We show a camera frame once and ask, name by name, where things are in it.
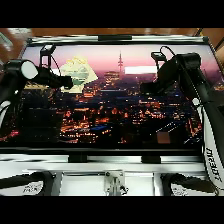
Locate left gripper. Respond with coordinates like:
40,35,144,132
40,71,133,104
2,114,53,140
49,74,75,91

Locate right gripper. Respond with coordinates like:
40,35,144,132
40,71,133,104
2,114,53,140
139,78,168,97

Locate pale yellow T-shirt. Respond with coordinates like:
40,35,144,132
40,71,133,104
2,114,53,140
59,56,100,95

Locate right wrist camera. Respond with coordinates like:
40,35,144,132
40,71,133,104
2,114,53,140
150,50,167,68

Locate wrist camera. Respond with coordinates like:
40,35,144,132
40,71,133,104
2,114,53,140
39,43,57,69
150,50,167,68

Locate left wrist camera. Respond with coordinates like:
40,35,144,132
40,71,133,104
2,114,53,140
39,43,57,69

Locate black cable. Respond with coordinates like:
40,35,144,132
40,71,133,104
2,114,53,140
159,45,177,58

